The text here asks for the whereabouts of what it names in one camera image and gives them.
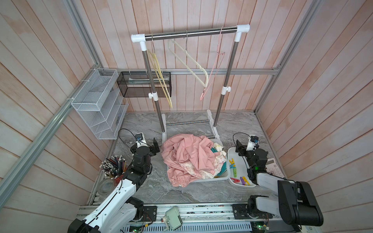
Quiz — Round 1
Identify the red cup of pencils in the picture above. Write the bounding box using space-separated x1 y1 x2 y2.
100 155 128 185

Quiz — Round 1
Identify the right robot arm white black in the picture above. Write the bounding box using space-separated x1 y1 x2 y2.
235 139 324 232

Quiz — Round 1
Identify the white wire mesh wall shelf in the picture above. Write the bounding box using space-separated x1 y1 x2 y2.
71 69 129 140

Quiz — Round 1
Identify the floral pink white garment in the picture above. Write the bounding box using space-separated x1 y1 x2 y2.
181 155 223 180

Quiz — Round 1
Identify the white hanger with metal hook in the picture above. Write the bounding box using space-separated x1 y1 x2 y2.
167 30 209 88

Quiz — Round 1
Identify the pink white calculator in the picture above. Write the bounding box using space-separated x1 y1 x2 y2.
265 158 285 178

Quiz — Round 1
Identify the red clothespin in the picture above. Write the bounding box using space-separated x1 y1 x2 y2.
230 178 241 183

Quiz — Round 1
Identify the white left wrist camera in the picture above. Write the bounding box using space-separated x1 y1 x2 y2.
135 133 148 148

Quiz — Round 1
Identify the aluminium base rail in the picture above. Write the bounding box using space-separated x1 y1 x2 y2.
68 203 294 233

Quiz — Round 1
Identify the pink jacket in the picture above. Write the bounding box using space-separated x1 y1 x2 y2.
161 133 216 188

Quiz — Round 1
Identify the green-white box on rail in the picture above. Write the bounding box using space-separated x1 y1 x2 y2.
161 206 183 231

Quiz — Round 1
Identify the white plastic tray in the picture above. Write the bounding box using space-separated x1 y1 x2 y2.
227 147 256 188

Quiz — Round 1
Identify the white perforated laundry basket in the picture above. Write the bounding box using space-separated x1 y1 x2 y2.
166 138 231 183

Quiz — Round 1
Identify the dark mesh wall basket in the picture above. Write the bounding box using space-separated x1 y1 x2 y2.
117 71 172 98

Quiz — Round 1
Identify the green sweatshirt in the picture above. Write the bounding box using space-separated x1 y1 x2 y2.
211 147 226 178

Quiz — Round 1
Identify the metal clothes rack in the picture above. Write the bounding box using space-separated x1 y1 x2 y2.
131 24 251 142

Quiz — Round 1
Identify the purple clothespin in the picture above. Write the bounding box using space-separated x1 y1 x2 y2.
240 177 246 185

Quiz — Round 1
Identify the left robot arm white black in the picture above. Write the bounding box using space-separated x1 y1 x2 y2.
68 139 160 233

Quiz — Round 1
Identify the yellow-green plastic hanger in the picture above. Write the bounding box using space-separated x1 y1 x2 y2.
147 40 173 109

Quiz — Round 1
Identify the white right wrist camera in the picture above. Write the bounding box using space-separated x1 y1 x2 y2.
246 135 259 151

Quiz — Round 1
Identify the pink wire hanger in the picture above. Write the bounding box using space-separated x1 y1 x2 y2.
200 27 225 101

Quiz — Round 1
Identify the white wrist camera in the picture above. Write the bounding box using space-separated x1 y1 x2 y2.
246 135 259 151
135 133 148 148

